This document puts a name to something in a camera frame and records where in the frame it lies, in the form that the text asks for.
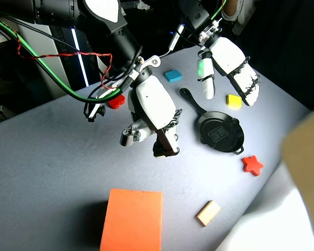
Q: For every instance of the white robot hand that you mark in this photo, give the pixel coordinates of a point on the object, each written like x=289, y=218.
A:
x=154, y=102
x=227, y=55

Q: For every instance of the black cast iron skillet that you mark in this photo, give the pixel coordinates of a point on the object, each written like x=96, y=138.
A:
x=219, y=133

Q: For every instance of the blue block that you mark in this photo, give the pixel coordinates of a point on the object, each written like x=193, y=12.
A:
x=172, y=75

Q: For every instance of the red heart block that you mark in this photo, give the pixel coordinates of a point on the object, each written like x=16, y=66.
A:
x=117, y=102

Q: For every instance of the person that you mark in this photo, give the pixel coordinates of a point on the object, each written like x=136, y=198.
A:
x=231, y=8

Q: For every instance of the yellow block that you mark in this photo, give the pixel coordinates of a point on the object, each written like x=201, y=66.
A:
x=234, y=102

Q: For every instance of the white crumpled paper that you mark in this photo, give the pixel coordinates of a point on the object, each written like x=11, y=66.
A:
x=143, y=4

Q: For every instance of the grey table cloth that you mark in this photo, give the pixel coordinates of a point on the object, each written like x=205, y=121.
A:
x=68, y=170

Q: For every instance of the red star block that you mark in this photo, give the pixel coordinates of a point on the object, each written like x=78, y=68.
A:
x=252, y=165

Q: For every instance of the orange box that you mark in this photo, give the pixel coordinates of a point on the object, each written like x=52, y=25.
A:
x=133, y=222

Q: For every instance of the beige blurred board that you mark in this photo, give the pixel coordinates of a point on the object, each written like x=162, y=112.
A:
x=308, y=146

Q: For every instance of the light wooden block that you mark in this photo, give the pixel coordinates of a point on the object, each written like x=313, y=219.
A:
x=208, y=213

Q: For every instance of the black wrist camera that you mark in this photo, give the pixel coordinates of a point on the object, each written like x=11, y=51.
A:
x=101, y=111

